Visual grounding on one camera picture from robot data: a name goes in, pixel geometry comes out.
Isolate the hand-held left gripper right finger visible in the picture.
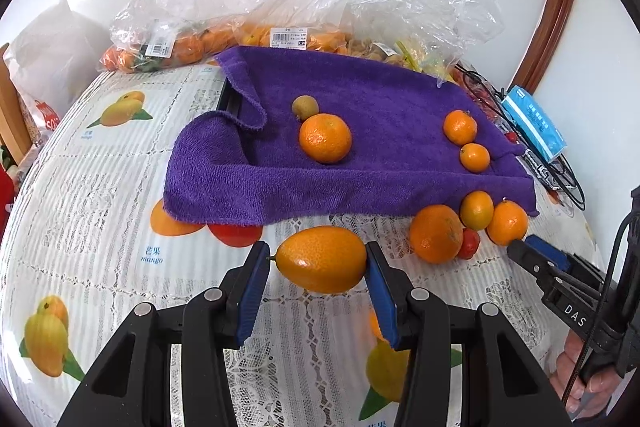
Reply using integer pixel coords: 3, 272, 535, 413
364, 241, 573, 427

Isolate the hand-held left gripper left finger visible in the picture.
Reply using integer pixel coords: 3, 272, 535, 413
56, 241, 272, 427

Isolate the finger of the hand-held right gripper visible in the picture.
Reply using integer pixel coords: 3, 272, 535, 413
507, 239, 566, 288
524, 235, 571, 271

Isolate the small brown kiwi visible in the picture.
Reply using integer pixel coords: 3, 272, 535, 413
292, 95, 320, 121

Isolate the black tray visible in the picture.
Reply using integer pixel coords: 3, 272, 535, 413
215, 77, 251, 118

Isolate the purple towel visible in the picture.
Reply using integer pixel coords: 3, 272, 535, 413
163, 46, 540, 228

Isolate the person's right hand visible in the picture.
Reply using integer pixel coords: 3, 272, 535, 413
550, 336, 637, 419

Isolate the yellowish orange mandarin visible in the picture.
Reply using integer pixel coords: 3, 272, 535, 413
460, 190, 495, 230

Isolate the blue tissue box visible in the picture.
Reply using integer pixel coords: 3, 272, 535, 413
501, 85, 568, 164

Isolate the fruit print tablecloth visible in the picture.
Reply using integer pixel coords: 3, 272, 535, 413
0, 62, 608, 427

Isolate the clear bag of cherry tomatoes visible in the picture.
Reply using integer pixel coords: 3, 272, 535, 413
457, 67, 506, 122

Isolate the clear bag of yellow fruit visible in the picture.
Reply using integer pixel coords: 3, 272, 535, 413
345, 0, 503, 82

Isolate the clear bag of mandarins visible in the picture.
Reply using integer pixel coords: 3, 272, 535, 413
100, 0, 266, 72

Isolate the red paper bag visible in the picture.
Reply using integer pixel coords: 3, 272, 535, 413
0, 167, 18, 218

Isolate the wooden chair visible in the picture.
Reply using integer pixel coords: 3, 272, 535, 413
0, 42, 36, 168

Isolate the white plastic bag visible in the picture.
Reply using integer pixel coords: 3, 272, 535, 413
7, 0, 113, 142

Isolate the black hand-held gripper cable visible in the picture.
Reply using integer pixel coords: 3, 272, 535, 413
562, 209, 638, 408

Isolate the black wire rack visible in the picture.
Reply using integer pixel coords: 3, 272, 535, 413
452, 64, 586, 210

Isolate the brown wooden door frame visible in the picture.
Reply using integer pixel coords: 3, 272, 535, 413
510, 0, 585, 95

